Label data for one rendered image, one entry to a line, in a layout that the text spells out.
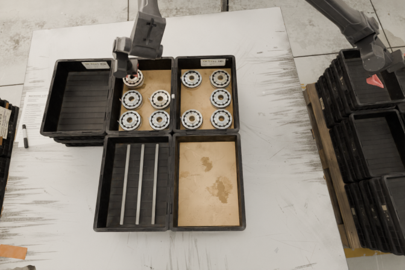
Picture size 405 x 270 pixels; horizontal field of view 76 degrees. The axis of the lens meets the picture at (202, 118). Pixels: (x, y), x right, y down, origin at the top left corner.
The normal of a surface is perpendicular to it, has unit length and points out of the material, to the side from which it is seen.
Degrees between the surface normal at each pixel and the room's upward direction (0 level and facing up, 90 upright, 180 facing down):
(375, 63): 72
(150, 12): 29
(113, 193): 0
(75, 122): 0
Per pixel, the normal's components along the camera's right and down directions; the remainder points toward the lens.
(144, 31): 0.29, 0.67
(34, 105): -0.03, -0.36
